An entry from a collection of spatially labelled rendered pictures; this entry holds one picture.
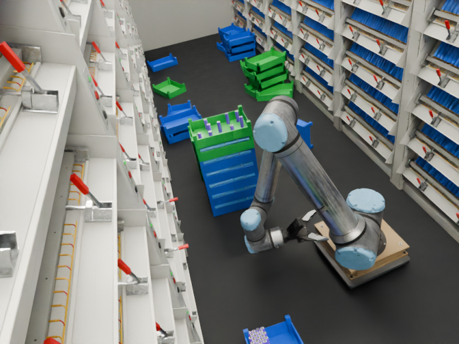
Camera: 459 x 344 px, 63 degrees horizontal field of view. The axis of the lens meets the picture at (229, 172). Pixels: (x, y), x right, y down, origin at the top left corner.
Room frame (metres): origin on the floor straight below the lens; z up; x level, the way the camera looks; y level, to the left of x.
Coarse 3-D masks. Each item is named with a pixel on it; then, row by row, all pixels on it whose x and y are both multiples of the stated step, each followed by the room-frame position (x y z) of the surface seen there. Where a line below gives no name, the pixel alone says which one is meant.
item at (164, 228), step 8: (160, 176) 1.33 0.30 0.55; (160, 184) 1.31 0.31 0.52; (160, 192) 1.25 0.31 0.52; (160, 216) 1.10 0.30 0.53; (160, 224) 1.05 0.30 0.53; (168, 224) 1.05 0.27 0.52; (168, 232) 1.01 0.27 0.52; (168, 240) 0.96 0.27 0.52; (176, 272) 0.81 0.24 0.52; (176, 280) 0.78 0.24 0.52
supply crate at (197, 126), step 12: (240, 108) 1.80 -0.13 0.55; (216, 120) 1.80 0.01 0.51; (192, 132) 1.76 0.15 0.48; (204, 132) 1.74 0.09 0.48; (216, 132) 1.71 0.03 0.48; (228, 132) 1.61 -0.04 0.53; (240, 132) 1.61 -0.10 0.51; (252, 132) 1.62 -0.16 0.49; (204, 144) 1.60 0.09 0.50; (216, 144) 1.60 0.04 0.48
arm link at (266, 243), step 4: (268, 232) 1.18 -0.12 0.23; (264, 236) 1.15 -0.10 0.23; (268, 236) 1.16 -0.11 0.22; (248, 240) 1.16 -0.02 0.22; (260, 240) 1.14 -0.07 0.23; (264, 240) 1.15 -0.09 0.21; (268, 240) 1.14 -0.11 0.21; (272, 240) 1.14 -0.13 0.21; (248, 244) 1.15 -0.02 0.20; (252, 244) 1.15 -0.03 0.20; (256, 244) 1.14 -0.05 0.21; (260, 244) 1.14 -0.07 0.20; (264, 244) 1.14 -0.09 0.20; (268, 244) 1.13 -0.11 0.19; (272, 244) 1.13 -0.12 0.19; (248, 248) 1.14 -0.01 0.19; (252, 248) 1.14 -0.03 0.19; (256, 248) 1.14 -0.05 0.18; (260, 248) 1.13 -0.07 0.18; (264, 248) 1.13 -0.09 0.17; (268, 248) 1.14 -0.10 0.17; (252, 252) 1.14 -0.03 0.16; (256, 252) 1.14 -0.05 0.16
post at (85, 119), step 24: (0, 0) 0.63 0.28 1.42; (24, 0) 0.64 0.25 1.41; (48, 0) 0.65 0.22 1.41; (0, 24) 0.63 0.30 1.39; (24, 24) 0.64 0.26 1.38; (48, 24) 0.64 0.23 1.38; (72, 120) 0.64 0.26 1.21; (96, 120) 0.64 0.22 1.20; (120, 168) 0.64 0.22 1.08; (120, 192) 0.64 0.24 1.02; (192, 336) 0.64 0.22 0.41
